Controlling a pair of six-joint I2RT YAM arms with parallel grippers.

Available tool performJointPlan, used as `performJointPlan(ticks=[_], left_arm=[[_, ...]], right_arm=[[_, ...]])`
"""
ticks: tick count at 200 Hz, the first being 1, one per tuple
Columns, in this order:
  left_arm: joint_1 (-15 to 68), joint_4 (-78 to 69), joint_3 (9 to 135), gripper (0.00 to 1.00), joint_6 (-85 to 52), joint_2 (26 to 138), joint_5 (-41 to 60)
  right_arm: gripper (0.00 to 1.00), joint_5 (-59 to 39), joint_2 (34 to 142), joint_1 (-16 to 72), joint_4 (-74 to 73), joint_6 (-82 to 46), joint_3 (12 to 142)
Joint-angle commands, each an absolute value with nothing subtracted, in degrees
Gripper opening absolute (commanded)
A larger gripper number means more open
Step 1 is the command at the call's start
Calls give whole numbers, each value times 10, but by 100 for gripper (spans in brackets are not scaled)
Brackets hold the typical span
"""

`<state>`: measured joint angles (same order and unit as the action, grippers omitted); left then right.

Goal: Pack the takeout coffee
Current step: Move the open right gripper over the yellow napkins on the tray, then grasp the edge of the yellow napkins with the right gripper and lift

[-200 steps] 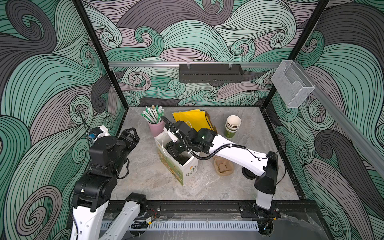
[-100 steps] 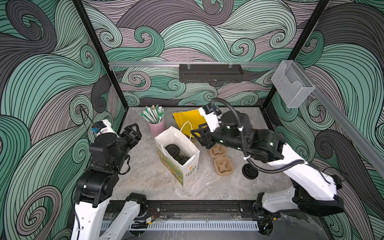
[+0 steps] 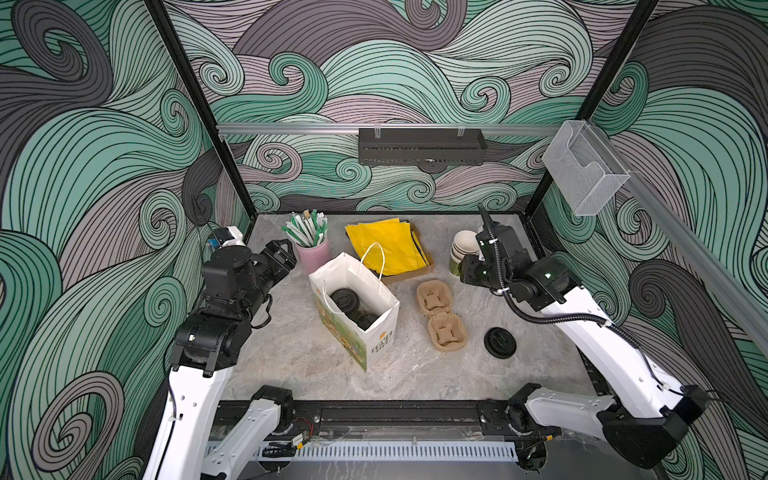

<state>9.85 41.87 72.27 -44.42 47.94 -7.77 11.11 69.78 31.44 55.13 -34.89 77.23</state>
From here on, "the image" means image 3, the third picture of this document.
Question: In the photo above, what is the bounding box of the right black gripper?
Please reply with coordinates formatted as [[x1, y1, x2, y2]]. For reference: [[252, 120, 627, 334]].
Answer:
[[457, 251, 517, 296]]

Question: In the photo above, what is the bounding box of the white paper takeout bag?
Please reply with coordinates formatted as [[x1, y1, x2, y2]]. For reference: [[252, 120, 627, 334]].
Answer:
[[309, 253, 400, 371]]

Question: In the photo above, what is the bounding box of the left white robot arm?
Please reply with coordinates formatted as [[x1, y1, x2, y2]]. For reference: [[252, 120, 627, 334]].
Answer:
[[143, 240, 297, 479]]

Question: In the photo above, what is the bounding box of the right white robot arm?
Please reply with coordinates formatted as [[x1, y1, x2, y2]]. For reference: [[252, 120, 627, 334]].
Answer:
[[460, 208, 711, 470]]

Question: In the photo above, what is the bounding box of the black coffee lid stack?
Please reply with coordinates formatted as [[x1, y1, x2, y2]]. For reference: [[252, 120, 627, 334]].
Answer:
[[484, 327, 517, 360]]

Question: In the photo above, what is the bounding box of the stack of green paper cups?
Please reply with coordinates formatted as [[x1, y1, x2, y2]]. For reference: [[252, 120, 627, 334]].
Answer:
[[449, 230, 480, 276]]

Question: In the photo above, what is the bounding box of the pink cup of stirrers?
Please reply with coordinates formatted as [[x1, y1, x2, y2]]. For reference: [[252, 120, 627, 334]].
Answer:
[[282, 210, 332, 275]]

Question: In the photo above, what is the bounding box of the yellow napkin stack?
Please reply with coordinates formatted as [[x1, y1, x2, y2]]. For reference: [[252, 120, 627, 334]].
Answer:
[[345, 218, 428, 276]]

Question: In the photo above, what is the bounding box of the brown cardboard napkin tray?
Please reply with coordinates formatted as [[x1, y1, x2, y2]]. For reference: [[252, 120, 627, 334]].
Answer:
[[382, 224, 435, 286]]

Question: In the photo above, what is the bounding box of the brown pulp cup carrier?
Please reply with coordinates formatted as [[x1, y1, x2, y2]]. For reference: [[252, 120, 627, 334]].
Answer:
[[416, 280, 469, 352]]

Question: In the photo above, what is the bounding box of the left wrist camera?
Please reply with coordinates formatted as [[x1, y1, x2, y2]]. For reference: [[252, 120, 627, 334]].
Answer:
[[207, 226, 245, 250]]

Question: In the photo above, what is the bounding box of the clear acrylic wall holder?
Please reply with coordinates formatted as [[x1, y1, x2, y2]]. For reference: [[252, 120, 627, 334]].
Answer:
[[542, 120, 630, 217]]

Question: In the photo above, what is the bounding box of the black wall-mounted tray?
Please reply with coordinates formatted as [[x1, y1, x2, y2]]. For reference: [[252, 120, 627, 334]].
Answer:
[[358, 127, 488, 169]]

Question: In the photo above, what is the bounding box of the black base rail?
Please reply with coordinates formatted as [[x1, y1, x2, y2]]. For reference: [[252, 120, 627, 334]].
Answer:
[[209, 398, 637, 438]]

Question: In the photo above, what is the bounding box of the white slotted cable duct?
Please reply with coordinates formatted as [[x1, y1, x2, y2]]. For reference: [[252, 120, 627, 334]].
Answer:
[[206, 440, 520, 464]]

